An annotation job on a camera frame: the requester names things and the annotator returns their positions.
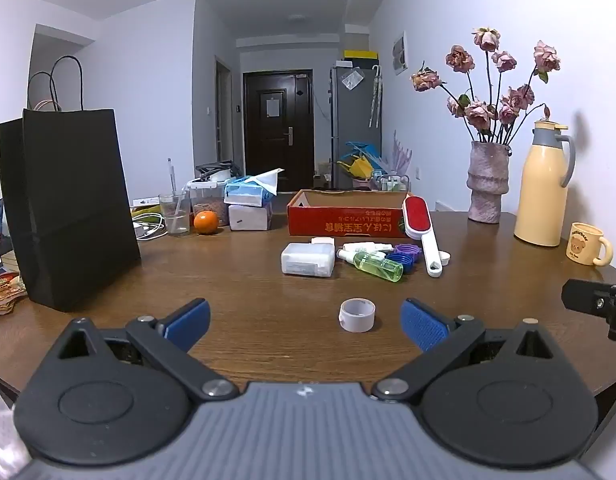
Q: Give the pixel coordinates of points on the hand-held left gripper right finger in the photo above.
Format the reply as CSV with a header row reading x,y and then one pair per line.
x,y
424,326

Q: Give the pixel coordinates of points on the white plastic container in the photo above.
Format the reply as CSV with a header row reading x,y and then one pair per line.
x,y
308,260

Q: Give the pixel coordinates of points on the yellow bear mug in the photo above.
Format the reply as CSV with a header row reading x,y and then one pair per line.
x,y
585,242

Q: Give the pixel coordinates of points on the blue bag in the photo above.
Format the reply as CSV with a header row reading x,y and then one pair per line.
x,y
363,149

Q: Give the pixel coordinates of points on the cardboard box on floor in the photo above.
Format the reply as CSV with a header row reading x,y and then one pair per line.
x,y
322,175

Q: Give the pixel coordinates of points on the dark brown door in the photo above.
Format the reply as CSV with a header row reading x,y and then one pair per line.
x,y
278,150

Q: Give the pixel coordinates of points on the clear plastic bag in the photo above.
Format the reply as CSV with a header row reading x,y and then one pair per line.
x,y
351,79

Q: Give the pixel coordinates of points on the blue tissue pack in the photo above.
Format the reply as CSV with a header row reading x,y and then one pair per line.
x,y
245,192

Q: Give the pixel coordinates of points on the green spray bottle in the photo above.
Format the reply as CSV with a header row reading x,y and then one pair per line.
x,y
378,266

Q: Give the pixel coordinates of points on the white folded umbrella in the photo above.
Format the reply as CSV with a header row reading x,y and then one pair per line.
x,y
375,95

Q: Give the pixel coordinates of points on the dried pink roses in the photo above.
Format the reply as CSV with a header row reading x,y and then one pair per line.
x,y
480,112

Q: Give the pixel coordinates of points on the red and white lint brush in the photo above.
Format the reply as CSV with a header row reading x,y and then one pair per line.
x,y
418,215

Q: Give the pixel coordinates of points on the yellow thermos jug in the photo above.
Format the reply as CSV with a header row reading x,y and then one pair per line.
x,y
540,190

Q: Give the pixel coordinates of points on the clear plastic food container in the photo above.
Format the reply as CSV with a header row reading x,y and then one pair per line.
x,y
205,202

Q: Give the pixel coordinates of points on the purple decorative plant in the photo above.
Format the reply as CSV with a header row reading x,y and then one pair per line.
x,y
400,157

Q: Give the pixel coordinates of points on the grey refrigerator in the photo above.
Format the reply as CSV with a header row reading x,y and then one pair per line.
x,y
355,115

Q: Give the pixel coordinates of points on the purple bottle cap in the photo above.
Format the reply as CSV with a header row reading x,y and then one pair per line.
x,y
407,249

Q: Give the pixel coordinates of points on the metal trolley with bottles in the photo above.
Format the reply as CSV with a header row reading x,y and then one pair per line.
x,y
393,182

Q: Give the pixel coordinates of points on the white spray bottle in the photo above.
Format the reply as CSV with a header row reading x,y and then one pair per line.
x,y
365,247

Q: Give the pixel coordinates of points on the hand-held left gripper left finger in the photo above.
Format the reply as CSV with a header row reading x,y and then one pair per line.
x,y
187,321

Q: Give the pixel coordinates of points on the purple tissue pack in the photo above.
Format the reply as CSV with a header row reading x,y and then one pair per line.
x,y
248,217

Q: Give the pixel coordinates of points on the grey tape roll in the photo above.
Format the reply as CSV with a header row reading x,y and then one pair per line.
x,y
357,320

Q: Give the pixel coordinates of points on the white wall panel box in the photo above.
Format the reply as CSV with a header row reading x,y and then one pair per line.
x,y
400,52

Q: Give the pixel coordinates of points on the orange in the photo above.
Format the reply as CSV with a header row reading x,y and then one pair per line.
x,y
205,222

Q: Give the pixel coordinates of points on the red cardboard box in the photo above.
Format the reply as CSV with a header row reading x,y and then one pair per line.
x,y
338,222

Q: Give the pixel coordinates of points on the yellow box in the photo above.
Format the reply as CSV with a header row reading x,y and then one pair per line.
x,y
360,54

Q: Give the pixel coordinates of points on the small white cap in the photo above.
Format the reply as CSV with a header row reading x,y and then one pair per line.
x,y
444,258

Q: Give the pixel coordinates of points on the red snack packet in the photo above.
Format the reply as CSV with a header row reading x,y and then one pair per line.
x,y
2,290

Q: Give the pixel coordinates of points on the yellow bag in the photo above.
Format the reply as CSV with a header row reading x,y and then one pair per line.
x,y
359,166

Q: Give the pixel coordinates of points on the clear glass cup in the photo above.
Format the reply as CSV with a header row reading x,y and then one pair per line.
x,y
167,222

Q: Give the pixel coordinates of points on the black paper bag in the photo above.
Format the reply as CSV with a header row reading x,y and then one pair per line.
x,y
10,170
77,210

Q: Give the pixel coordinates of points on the black rack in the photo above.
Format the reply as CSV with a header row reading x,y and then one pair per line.
x,y
215,166

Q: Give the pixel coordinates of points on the white straw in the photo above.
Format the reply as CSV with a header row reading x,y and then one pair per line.
x,y
177,207

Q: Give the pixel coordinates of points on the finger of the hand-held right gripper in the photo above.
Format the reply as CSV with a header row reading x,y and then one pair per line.
x,y
585,297

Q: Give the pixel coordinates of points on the blue bottle cap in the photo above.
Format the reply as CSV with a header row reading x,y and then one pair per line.
x,y
400,261

